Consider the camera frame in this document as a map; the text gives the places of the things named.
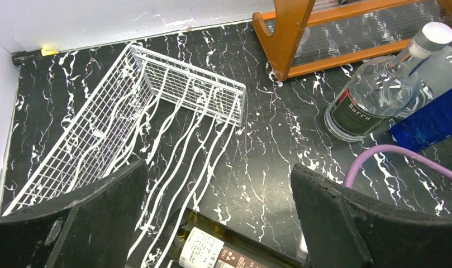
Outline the dark green wine bottle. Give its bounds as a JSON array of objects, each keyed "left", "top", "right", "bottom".
[{"left": 126, "top": 208, "right": 304, "bottom": 268}]

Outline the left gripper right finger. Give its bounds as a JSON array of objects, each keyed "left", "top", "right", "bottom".
[{"left": 290, "top": 164, "right": 452, "bottom": 267}]

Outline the blue square bottle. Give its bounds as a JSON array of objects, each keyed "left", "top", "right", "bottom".
[{"left": 390, "top": 48, "right": 452, "bottom": 153}]

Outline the clear round white-capped bottle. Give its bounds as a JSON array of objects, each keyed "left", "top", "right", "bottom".
[{"left": 325, "top": 22, "right": 452, "bottom": 142}]

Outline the orange wooden shelf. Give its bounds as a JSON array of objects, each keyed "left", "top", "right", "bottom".
[{"left": 253, "top": 1, "right": 452, "bottom": 81}]

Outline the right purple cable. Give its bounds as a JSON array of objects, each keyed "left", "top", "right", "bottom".
[{"left": 343, "top": 144, "right": 452, "bottom": 189}]

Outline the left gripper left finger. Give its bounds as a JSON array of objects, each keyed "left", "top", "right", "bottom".
[{"left": 0, "top": 160, "right": 148, "bottom": 267}]

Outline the white wire wine rack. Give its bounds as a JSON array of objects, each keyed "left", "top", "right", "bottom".
[{"left": 1, "top": 43, "right": 246, "bottom": 267}]

